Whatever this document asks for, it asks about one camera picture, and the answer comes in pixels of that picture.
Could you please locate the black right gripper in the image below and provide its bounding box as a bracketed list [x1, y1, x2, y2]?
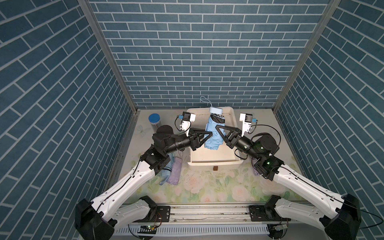
[217, 126, 261, 163]

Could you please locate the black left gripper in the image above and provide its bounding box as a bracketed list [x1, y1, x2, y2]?
[162, 128, 211, 155]

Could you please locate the white pull-out drawer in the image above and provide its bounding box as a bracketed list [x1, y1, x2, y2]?
[188, 144, 244, 171]

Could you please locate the light blue umbrella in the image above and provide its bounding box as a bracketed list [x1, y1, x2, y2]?
[159, 153, 175, 186]
[200, 96, 225, 150]

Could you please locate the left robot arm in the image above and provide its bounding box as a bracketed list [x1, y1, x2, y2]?
[74, 125, 213, 240]

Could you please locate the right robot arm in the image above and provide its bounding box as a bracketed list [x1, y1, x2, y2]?
[216, 126, 362, 240]

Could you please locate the white plastic drawer cabinet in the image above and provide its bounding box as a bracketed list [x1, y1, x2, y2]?
[185, 106, 244, 167]

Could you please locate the floral table mat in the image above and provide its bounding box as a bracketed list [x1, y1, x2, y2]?
[126, 151, 303, 204]

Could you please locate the blue-lid clear straw canister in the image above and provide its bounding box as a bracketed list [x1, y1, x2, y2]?
[149, 113, 162, 133]

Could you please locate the green circuit board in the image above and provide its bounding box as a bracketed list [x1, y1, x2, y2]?
[138, 225, 157, 235]

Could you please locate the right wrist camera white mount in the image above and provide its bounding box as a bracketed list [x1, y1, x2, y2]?
[240, 113, 258, 136]

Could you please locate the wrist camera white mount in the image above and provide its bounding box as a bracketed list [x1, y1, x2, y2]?
[240, 113, 258, 136]
[177, 112, 196, 136]

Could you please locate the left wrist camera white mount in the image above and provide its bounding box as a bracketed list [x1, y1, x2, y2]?
[177, 112, 196, 136]

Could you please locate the metal linear rail base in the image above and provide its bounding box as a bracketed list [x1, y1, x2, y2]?
[114, 203, 324, 239]

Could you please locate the metal corner frame post right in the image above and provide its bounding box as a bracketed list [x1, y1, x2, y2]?
[272, 0, 341, 115]

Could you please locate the metal corner frame post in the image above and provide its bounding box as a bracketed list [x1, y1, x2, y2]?
[78, 0, 138, 114]
[272, 0, 341, 115]

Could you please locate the metal corner frame post left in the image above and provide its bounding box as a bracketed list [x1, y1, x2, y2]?
[78, 0, 138, 114]

